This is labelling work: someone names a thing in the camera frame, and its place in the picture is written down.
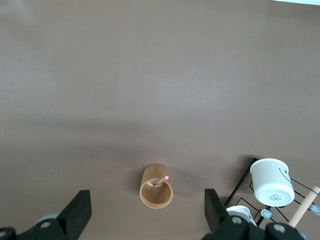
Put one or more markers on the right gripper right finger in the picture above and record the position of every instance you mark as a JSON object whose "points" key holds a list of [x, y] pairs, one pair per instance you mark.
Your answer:
{"points": [[216, 217]]}

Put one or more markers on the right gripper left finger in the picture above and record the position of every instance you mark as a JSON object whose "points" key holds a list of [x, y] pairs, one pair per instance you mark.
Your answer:
{"points": [[75, 215]]}

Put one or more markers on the pink chopstick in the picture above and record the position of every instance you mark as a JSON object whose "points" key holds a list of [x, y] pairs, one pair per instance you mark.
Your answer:
{"points": [[163, 179]]}

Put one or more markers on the white cup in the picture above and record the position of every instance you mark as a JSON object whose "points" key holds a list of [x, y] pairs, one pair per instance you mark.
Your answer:
{"points": [[267, 175], [240, 211]]}

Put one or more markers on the bamboo cylinder cup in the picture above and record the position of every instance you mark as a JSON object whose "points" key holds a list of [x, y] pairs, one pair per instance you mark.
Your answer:
{"points": [[155, 172]]}

